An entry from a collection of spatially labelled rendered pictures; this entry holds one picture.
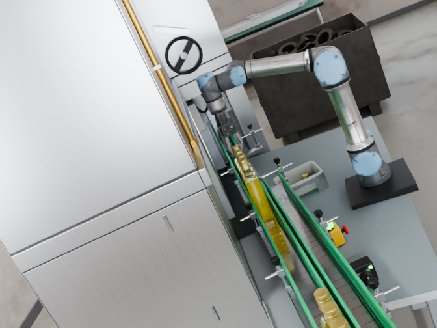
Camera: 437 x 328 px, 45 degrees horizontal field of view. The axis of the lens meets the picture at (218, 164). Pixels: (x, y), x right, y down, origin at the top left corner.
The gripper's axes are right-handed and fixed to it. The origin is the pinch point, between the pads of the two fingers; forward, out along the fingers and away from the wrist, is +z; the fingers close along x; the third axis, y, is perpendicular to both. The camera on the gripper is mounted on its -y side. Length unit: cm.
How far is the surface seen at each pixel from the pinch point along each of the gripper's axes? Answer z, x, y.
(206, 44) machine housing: -33, 12, -90
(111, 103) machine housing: -52, -28, 72
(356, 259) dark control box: 32, 19, 64
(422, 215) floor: 116, 91, -68
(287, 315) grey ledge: 27, -9, 82
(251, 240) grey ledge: 27.3, -10.2, 30.2
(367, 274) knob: 34, 20, 71
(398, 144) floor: 116, 128, -173
